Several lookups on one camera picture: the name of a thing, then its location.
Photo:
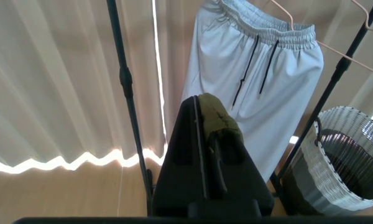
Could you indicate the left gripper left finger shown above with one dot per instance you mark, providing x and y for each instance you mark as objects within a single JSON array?
[{"x": 177, "y": 174}]

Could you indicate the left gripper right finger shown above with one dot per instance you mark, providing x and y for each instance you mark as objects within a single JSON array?
[{"x": 239, "y": 186}]

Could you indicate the green long-sleeved shirt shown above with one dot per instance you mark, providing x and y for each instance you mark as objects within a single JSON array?
[{"x": 217, "y": 115}]

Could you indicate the pink clothes hanger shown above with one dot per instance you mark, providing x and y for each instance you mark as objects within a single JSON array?
[
  {"x": 366, "y": 20},
  {"x": 329, "y": 47}
]

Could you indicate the white laundry basket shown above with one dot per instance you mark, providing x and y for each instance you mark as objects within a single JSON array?
[{"x": 323, "y": 174}]

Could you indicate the black clothes rack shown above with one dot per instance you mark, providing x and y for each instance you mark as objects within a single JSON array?
[{"x": 126, "y": 81}]

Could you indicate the pale grey shorts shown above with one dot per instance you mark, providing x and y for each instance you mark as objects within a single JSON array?
[{"x": 283, "y": 93}]

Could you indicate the beige curtain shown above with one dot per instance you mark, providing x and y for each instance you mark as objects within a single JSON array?
[{"x": 49, "y": 77}]

